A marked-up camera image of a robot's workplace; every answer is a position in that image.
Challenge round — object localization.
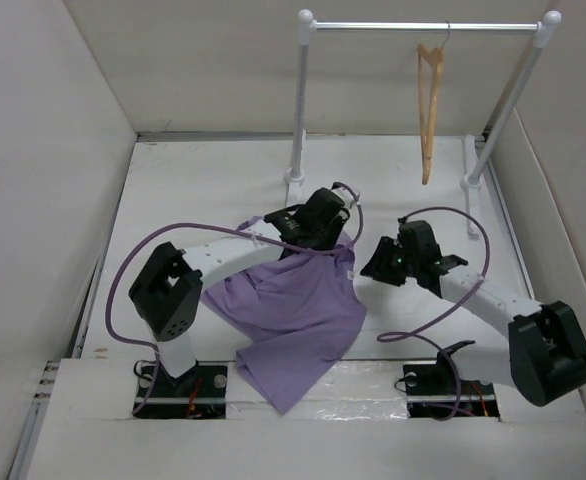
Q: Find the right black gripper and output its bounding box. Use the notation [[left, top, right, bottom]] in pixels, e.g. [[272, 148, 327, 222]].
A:
[[359, 236, 419, 287]]

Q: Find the purple t shirt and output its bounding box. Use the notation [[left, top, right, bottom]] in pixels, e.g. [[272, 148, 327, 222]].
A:
[[201, 234, 367, 415]]

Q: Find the wooden clothes hanger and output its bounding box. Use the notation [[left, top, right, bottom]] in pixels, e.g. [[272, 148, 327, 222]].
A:
[[417, 21, 451, 185]]

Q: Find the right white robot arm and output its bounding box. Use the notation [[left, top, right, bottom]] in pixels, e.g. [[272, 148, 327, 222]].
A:
[[361, 220, 586, 407]]

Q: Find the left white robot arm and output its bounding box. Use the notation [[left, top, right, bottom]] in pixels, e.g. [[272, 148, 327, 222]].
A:
[[129, 183, 359, 397]]

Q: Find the white clothes rack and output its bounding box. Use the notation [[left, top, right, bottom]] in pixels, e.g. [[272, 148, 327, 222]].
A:
[[285, 9, 562, 217]]

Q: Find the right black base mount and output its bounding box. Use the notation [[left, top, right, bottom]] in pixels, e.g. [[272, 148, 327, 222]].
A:
[[394, 340, 499, 421]]

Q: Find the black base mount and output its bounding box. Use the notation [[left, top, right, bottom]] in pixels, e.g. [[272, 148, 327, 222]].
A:
[[133, 360, 228, 420], [394, 340, 499, 421]]

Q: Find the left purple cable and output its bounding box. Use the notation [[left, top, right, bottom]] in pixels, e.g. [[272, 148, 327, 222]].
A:
[[103, 180, 365, 416]]

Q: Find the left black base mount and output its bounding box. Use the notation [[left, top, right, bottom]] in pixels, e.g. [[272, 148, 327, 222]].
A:
[[133, 360, 228, 420]]

